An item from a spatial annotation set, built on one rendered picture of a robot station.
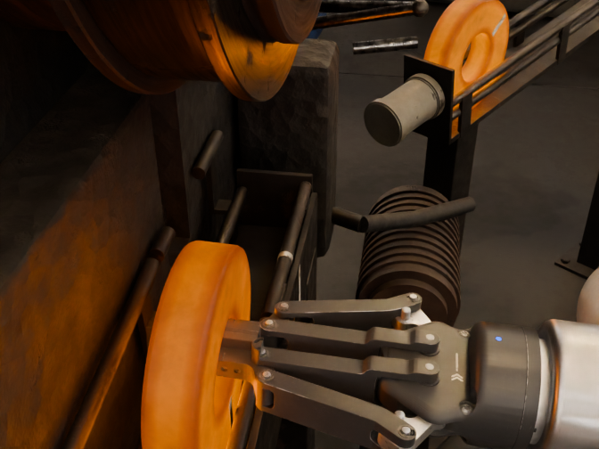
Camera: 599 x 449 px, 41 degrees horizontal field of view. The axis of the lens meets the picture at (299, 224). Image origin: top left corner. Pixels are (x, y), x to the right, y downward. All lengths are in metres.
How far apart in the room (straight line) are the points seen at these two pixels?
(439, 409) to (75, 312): 0.22
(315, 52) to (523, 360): 0.44
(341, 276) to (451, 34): 0.90
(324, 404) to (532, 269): 1.45
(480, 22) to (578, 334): 0.63
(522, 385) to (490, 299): 1.31
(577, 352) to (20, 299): 0.30
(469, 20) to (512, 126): 1.47
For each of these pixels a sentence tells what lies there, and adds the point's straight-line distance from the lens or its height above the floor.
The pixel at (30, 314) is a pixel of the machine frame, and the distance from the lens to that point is 0.44.
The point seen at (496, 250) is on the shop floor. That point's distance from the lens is 1.92.
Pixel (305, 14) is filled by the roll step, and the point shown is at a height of 0.94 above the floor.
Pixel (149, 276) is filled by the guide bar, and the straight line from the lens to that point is 0.57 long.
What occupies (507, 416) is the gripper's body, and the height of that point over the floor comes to 0.77.
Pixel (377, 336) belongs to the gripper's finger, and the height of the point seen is 0.78.
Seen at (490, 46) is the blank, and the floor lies 0.71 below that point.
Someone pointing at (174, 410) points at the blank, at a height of 0.78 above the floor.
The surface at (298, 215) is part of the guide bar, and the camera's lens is 0.71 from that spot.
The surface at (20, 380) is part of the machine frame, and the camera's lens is 0.44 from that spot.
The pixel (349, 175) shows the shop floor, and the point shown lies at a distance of 2.16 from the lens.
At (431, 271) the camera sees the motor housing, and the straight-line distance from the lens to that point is 0.96.
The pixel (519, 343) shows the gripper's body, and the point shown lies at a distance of 0.48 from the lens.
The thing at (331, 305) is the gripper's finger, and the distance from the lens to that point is 0.52.
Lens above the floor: 1.11
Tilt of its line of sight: 35 degrees down
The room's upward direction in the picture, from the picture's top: straight up
